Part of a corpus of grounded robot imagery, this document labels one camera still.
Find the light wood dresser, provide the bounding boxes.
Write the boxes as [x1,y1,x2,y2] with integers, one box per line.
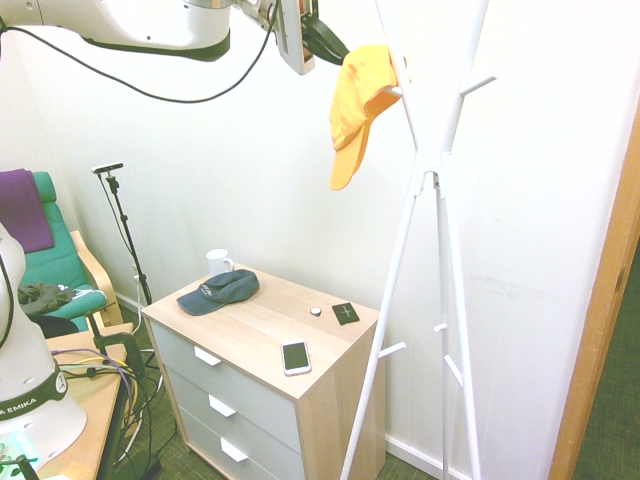
[140,263,387,480]

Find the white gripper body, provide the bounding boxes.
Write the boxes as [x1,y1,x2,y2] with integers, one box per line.
[276,0,319,77]

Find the white smartphone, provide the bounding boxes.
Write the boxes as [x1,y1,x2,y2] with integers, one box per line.
[280,339,313,378]

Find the dark crumpled garment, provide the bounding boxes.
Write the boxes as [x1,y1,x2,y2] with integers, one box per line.
[18,281,76,317]

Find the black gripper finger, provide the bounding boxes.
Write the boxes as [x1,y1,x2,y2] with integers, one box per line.
[305,17,351,60]
[302,39,343,67]

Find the white mug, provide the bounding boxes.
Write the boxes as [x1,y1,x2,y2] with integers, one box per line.
[205,248,237,277]

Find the navy baseball cap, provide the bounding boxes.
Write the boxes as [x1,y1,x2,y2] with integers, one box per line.
[176,268,261,318]

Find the purple cable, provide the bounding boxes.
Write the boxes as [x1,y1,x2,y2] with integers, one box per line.
[51,348,142,406]

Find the black C clamp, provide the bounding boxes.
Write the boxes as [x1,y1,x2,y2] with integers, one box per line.
[83,311,147,382]

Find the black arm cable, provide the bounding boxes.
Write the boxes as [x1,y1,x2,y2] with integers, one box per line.
[0,0,282,105]

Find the green cushioned armchair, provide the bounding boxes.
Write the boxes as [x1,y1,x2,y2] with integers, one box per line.
[0,170,122,341]

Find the black camera tripod stand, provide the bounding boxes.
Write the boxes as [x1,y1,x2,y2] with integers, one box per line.
[90,161,154,307]

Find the white coat rack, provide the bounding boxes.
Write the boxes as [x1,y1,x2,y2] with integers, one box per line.
[338,0,497,480]

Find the yellow cable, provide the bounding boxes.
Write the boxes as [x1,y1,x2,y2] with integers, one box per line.
[58,353,144,436]

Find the purple cloth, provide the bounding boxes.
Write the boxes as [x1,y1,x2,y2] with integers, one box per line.
[0,168,56,254]

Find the orange baseball cap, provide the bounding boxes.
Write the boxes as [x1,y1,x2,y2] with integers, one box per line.
[328,43,412,192]

